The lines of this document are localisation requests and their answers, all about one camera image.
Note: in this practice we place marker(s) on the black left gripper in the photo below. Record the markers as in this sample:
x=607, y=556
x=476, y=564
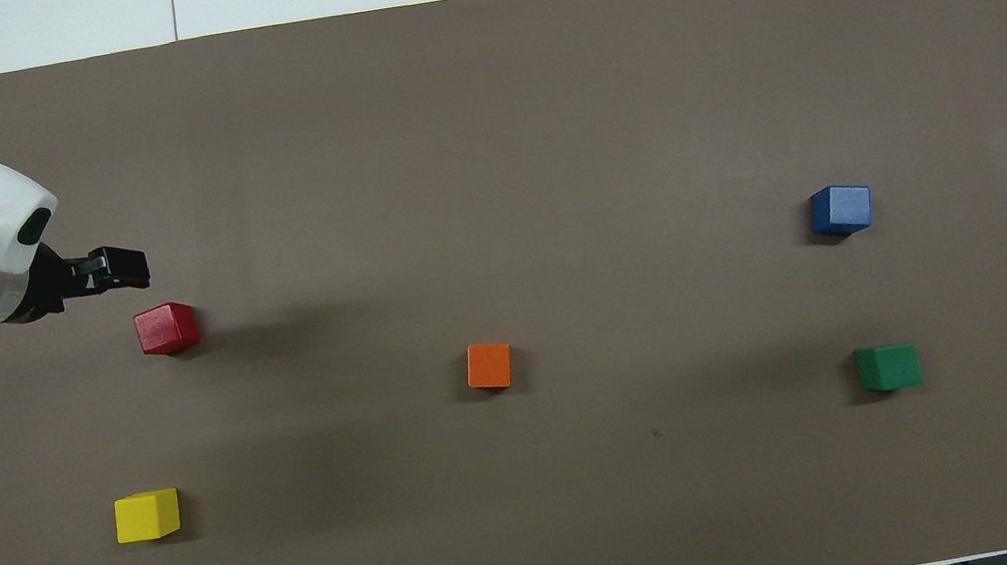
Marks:
x=44, y=284

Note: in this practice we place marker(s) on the brown table mat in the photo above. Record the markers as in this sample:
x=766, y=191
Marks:
x=486, y=174

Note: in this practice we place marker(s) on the yellow wooden block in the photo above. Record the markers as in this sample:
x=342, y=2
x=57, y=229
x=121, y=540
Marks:
x=146, y=516

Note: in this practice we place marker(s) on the red wooden block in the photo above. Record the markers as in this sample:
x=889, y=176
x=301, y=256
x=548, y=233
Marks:
x=165, y=328

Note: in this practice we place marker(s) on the blue wooden block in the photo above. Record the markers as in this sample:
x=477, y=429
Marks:
x=842, y=209

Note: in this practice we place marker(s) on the green wooden block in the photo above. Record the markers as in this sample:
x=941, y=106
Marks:
x=889, y=368

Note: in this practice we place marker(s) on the orange wooden block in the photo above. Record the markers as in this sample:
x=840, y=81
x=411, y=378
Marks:
x=488, y=366

